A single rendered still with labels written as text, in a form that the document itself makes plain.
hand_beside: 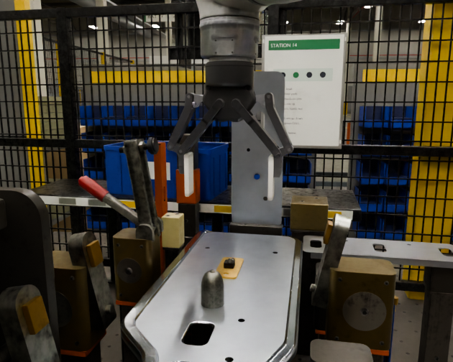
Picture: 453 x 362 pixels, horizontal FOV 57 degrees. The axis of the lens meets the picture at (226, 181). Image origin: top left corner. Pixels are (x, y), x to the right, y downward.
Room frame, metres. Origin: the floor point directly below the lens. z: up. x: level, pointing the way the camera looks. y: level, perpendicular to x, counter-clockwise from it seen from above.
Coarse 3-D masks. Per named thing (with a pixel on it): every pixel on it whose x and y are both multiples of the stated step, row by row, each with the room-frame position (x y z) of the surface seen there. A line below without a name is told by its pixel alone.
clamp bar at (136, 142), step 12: (132, 144) 0.68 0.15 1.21; (144, 144) 0.69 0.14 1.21; (156, 144) 0.69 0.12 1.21; (132, 156) 0.68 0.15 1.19; (144, 156) 0.71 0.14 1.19; (132, 168) 0.68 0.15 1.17; (144, 168) 0.71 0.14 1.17; (132, 180) 0.68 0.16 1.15; (144, 180) 0.68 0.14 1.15; (144, 192) 0.68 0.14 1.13; (144, 204) 0.68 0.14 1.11; (144, 216) 0.68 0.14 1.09; (156, 216) 0.70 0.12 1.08; (156, 228) 0.70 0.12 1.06
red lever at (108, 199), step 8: (80, 184) 0.71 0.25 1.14; (88, 184) 0.71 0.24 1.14; (96, 184) 0.71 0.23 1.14; (88, 192) 0.71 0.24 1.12; (96, 192) 0.70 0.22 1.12; (104, 192) 0.70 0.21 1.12; (104, 200) 0.70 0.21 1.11; (112, 200) 0.70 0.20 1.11; (120, 208) 0.70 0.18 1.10; (128, 208) 0.70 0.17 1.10; (128, 216) 0.69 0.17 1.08; (136, 216) 0.69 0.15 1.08; (136, 224) 0.69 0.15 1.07; (152, 224) 0.70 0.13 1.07
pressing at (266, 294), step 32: (192, 256) 0.72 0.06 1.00; (224, 256) 0.72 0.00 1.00; (256, 256) 0.72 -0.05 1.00; (288, 256) 0.72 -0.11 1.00; (160, 288) 0.59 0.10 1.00; (192, 288) 0.59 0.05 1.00; (224, 288) 0.59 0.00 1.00; (256, 288) 0.59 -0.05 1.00; (288, 288) 0.59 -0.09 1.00; (128, 320) 0.49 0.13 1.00; (160, 320) 0.50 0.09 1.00; (192, 320) 0.50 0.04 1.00; (224, 320) 0.50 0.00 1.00; (256, 320) 0.50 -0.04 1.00; (288, 320) 0.50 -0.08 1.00; (160, 352) 0.43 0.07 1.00; (192, 352) 0.43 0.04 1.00; (224, 352) 0.43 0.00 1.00; (256, 352) 0.43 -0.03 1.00; (288, 352) 0.43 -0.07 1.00
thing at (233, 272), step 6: (228, 258) 0.70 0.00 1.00; (234, 258) 0.70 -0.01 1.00; (240, 258) 0.70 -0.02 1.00; (222, 264) 0.68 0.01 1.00; (228, 264) 0.66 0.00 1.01; (234, 264) 0.67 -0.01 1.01; (240, 264) 0.68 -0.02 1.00; (216, 270) 0.65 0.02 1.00; (222, 270) 0.65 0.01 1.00; (228, 270) 0.65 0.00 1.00; (234, 270) 0.65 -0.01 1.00; (222, 276) 0.63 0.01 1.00; (228, 276) 0.63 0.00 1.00; (234, 276) 0.63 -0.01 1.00
